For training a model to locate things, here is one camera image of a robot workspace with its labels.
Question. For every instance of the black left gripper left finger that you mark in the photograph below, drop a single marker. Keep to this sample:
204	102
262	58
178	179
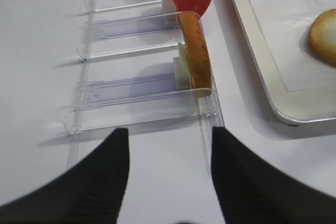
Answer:
90	192

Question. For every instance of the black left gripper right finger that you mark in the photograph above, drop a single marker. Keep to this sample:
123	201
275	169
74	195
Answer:
250	190

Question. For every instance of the metal baking tray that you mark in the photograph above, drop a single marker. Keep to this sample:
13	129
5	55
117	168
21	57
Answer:
292	107

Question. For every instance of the left clear acrylic rack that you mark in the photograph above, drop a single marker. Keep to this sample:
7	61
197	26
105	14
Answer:
136	72

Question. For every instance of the bottom bun slice on tray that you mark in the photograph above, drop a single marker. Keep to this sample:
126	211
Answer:
322	37

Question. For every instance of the brown bun in left rack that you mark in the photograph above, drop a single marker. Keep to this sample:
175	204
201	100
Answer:
197	54

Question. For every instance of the white parchment paper sheet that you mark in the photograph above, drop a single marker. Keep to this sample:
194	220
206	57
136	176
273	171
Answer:
285	25

